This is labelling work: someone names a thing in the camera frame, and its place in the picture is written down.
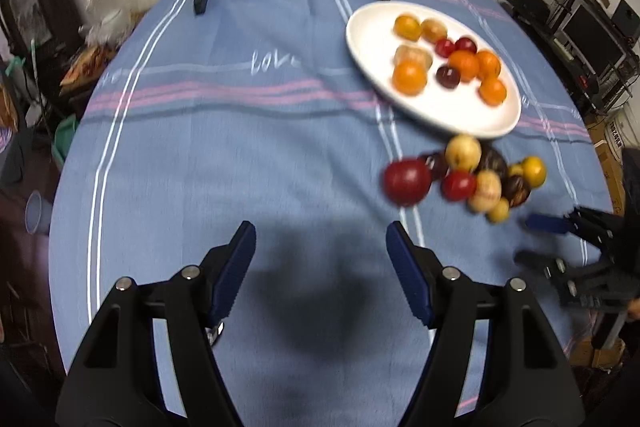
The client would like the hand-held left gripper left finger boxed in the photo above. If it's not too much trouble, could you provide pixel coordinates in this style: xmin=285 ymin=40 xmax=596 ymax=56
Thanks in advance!
xmin=55 ymin=221 xmax=257 ymax=427

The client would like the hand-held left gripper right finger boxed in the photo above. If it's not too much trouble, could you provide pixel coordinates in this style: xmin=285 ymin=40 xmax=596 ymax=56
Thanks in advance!
xmin=386 ymin=221 xmax=586 ymax=427

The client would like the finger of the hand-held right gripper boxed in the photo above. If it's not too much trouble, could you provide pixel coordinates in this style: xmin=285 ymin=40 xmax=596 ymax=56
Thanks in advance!
xmin=525 ymin=206 xmax=626 ymax=253
xmin=515 ymin=249 xmax=640 ymax=308

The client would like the yellow orange citrus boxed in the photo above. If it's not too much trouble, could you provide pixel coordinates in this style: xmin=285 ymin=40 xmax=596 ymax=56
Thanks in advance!
xmin=520 ymin=156 xmax=547 ymax=188
xmin=478 ymin=77 xmax=508 ymax=106
xmin=393 ymin=14 xmax=422 ymax=42

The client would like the speckled tan passion fruit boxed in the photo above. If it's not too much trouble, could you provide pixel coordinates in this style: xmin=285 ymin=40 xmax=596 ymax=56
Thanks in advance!
xmin=467 ymin=169 xmax=502 ymax=214

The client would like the large dark red plum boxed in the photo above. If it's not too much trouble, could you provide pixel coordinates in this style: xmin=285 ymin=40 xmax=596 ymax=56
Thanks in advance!
xmin=383 ymin=158 xmax=433 ymax=208

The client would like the dark purple plum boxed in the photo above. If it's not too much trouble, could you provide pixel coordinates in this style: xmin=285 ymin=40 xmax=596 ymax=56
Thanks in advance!
xmin=420 ymin=151 xmax=449 ymax=182
xmin=435 ymin=65 xmax=461 ymax=90

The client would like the orange tangerine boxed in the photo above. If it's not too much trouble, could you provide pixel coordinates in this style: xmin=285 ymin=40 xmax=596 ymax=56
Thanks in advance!
xmin=391 ymin=59 xmax=427 ymax=96
xmin=475 ymin=50 xmax=502 ymax=80
xmin=447 ymin=50 xmax=481 ymax=82

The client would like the white round plate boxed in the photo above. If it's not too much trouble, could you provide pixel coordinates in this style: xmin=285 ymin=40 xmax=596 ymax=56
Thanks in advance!
xmin=346 ymin=1 xmax=522 ymax=138

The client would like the stack of cardboard boxes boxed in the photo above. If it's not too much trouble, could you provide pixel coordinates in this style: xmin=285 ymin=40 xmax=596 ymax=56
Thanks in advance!
xmin=585 ymin=117 xmax=626 ymax=212

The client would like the white plastic bucket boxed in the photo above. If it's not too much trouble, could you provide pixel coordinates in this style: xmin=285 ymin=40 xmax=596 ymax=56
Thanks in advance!
xmin=602 ymin=112 xmax=640 ymax=162

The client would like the blue striped tablecloth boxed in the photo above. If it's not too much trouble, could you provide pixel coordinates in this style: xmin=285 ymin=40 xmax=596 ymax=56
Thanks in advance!
xmin=48 ymin=0 xmax=613 ymax=427

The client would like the computer monitor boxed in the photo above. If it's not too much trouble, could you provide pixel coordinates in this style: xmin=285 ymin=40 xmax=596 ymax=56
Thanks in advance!
xmin=565 ymin=4 xmax=626 ymax=68

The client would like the black media stand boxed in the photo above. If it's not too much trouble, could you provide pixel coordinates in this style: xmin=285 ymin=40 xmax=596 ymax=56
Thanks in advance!
xmin=502 ymin=0 xmax=640 ymax=115

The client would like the black speaker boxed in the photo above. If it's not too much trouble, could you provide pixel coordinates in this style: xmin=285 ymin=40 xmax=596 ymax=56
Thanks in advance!
xmin=614 ymin=0 xmax=640 ymax=38

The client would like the pale paper cup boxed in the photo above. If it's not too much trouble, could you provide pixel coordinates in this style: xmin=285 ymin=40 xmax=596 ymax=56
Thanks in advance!
xmin=24 ymin=191 xmax=52 ymax=235

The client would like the black hat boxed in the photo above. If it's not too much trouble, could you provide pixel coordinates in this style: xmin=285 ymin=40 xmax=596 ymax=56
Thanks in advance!
xmin=515 ymin=0 xmax=551 ymax=20

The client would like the green dustpan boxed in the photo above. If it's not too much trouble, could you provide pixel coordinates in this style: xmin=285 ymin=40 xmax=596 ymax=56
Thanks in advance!
xmin=52 ymin=117 xmax=81 ymax=162

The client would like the wooden side table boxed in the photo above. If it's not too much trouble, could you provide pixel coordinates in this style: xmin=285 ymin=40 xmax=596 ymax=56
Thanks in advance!
xmin=60 ymin=42 xmax=121 ymax=108

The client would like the white teapot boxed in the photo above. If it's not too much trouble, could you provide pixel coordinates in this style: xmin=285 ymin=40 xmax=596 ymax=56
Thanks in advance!
xmin=87 ymin=7 xmax=133 ymax=45

